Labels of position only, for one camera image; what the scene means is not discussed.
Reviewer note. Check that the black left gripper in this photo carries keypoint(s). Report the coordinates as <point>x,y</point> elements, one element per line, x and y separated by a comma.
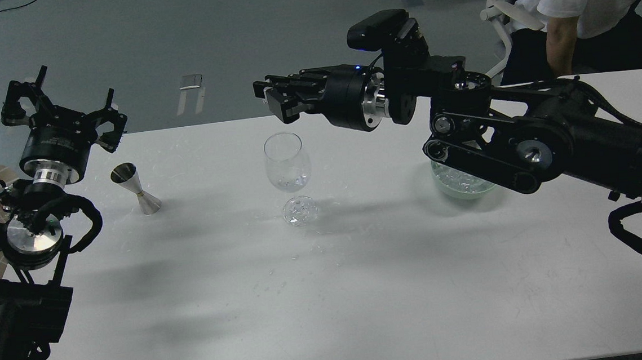
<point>26,104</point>

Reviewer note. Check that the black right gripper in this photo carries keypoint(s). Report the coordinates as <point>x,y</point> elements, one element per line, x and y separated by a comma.
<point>349,96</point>

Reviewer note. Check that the steel cocktail jigger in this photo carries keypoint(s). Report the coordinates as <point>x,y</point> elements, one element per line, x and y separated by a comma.
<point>126,175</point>

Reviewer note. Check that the clear ice cubes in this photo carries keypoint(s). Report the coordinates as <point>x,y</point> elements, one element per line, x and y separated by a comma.
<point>459,181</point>

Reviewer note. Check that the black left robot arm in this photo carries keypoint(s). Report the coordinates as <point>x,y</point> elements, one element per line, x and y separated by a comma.
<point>41,224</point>

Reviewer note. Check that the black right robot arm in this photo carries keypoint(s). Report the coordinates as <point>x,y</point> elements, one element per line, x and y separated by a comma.
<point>516,137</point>

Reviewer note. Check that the clear wine glass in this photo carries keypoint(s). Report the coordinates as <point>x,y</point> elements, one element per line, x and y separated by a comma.
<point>288,168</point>

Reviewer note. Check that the green bowl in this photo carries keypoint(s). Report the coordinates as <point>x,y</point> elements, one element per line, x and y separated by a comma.
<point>454,194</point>

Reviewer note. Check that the seated person white shirt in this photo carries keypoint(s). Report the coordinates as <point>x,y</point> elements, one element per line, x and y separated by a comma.
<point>602,35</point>

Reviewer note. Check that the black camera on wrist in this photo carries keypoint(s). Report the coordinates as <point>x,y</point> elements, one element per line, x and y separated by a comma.
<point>376,31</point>

